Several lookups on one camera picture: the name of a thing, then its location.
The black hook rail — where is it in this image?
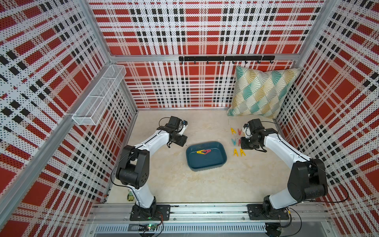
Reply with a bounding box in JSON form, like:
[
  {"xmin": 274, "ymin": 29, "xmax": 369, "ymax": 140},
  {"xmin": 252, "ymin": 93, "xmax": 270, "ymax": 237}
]
[{"xmin": 179, "ymin": 55, "xmax": 275, "ymax": 62}]

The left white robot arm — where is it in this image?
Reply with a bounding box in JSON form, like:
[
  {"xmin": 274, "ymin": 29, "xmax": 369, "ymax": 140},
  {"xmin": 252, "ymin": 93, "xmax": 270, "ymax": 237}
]
[{"xmin": 114, "ymin": 130, "xmax": 188, "ymax": 209}]

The green toy keychain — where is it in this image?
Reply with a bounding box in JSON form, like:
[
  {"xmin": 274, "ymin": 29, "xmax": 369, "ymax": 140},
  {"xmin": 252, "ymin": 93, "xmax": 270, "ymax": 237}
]
[{"xmin": 127, "ymin": 191, "xmax": 135, "ymax": 202}]

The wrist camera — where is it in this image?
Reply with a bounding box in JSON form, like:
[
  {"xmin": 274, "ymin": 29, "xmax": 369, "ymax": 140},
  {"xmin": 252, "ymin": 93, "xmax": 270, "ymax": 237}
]
[
  {"xmin": 247, "ymin": 118, "xmax": 264, "ymax": 134},
  {"xmin": 166, "ymin": 116, "xmax": 182, "ymax": 131}
]

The patterned green yellow pillow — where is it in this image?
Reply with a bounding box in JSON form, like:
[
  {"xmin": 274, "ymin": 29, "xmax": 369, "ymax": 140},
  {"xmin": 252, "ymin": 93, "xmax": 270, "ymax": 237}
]
[{"xmin": 227, "ymin": 66, "xmax": 301, "ymax": 119}]

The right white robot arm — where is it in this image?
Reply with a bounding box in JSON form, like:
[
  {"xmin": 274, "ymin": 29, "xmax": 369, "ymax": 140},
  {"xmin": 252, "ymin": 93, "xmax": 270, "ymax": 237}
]
[{"xmin": 241, "ymin": 129, "xmax": 328, "ymax": 210}]

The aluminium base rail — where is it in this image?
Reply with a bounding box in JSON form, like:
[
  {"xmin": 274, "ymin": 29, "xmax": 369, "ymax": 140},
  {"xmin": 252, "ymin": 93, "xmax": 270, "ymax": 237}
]
[{"xmin": 83, "ymin": 202, "xmax": 338, "ymax": 237}]

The yellow clothespin twelfth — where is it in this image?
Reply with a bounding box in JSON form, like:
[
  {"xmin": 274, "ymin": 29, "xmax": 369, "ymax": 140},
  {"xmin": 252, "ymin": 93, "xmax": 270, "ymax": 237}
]
[{"xmin": 240, "ymin": 148, "xmax": 246, "ymax": 156}]

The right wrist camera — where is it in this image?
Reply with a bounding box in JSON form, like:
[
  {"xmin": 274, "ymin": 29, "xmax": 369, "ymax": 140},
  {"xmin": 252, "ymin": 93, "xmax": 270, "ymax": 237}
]
[{"xmin": 247, "ymin": 118, "xmax": 264, "ymax": 134}]

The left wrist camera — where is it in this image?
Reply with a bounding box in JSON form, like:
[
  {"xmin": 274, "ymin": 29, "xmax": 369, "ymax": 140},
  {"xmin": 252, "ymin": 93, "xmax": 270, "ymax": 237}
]
[{"xmin": 166, "ymin": 116, "xmax": 182, "ymax": 131}]

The teal plastic storage tray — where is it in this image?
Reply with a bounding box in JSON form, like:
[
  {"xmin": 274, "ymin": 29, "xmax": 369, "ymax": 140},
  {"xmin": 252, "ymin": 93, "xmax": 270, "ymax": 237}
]
[{"xmin": 186, "ymin": 141, "xmax": 228, "ymax": 171}]

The green circuit board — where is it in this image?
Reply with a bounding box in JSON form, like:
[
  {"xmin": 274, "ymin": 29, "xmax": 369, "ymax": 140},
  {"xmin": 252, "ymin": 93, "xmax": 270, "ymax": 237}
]
[{"xmin": 138, "ymin": 224, "xmax": 158, "ymax": 232}]

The white wire mesh shelf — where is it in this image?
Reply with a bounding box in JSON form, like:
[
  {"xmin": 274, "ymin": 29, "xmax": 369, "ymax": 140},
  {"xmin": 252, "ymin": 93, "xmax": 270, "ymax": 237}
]
[{"xmin": 72, "ymin": 65, "xmax": 126, "ymax": 126}]

